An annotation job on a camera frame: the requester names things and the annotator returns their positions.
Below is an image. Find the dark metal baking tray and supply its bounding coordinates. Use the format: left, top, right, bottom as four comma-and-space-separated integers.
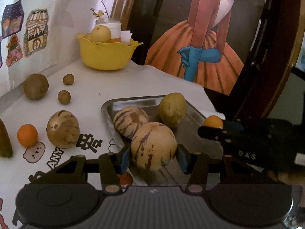
101, 96, 223, 186

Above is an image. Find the long green-brown mango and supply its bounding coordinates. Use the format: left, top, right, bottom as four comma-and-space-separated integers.
0, 120, 13, 158

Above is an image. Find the yellow-green mango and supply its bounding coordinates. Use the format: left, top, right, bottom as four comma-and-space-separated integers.
159, 93, 187, 128

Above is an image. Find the girl orange dress poster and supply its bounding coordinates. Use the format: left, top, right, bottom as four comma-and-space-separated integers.
145, 0, 269, 96

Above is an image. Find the yellow pear in bowl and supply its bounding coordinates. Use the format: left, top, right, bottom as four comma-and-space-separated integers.
91, 25, 112, 43

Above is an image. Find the white jar with flowers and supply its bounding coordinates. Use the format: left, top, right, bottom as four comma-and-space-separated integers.
91, 0, 121, 42

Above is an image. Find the white paper table mat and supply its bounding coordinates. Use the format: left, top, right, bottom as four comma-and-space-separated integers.
1, 61, 216, 228

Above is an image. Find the yellow plastic bowl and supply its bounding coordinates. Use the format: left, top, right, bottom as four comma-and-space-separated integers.
76, 33, 143, 71

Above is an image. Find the person's right hand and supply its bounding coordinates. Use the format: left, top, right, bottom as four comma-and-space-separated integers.
268, 171, 305, 186

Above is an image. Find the white cup in bowl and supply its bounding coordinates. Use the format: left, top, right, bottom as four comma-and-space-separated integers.
120, 31, 132, 45

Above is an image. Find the small orange tangerine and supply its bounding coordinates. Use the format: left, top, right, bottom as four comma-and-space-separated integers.
17, 124, 38, 148
203, 115, 224, 129

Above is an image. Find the small striped pepino melon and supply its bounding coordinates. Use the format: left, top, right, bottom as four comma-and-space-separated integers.
113, 106, 149, 139

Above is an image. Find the colourful houses drawing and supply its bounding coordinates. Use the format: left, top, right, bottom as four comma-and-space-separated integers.
1, 0, 98, 95

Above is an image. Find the large brown kiwi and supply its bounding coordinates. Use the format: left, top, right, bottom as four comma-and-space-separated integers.
23, 73, 49, 100

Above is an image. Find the wooden door frame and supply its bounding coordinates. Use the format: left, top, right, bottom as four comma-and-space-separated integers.
111, 0, 134, 30

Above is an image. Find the small brown longan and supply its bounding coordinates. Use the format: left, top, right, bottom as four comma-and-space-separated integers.
63, 74, 75, 85
57, 90, 71, 105

